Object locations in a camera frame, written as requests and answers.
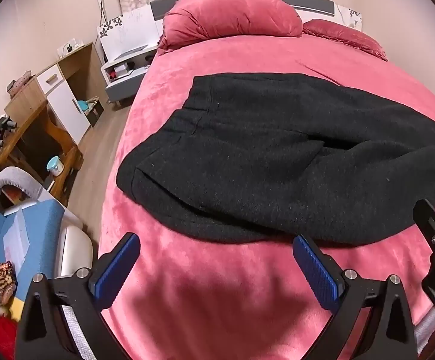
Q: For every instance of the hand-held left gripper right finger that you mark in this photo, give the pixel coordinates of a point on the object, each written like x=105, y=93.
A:
x=315, y=270

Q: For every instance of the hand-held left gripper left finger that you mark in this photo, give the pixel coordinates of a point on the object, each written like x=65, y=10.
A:
x=116, y=270

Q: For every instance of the black wool garment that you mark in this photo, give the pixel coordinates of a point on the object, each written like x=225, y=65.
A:
x=262, y=165

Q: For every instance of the grey and white chair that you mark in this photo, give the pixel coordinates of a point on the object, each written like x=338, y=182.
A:
x=77, y=247

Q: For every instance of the bed with pink blanket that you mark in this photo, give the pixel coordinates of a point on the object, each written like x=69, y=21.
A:
x=217, y=307

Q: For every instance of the white paper sheet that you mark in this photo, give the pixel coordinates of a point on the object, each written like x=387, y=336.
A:
x=15, y=238

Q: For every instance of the teal container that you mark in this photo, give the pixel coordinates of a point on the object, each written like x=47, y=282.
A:
x=83, y=105

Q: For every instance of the small pink pillow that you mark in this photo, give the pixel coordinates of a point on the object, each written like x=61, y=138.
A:
x=345, y=37

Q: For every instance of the pink dotted bag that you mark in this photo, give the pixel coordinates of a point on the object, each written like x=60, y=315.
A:
x=19, y=82

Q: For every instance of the white power strip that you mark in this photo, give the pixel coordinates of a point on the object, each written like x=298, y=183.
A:
x=69, y=48

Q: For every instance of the white nightstand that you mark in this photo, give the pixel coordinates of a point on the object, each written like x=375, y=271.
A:
x=127, y=30

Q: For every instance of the grey and white headboard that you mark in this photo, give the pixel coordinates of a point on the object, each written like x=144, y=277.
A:
x=307, y=2

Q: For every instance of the large pink pillow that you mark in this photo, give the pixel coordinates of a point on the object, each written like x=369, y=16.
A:
x=228, y=13

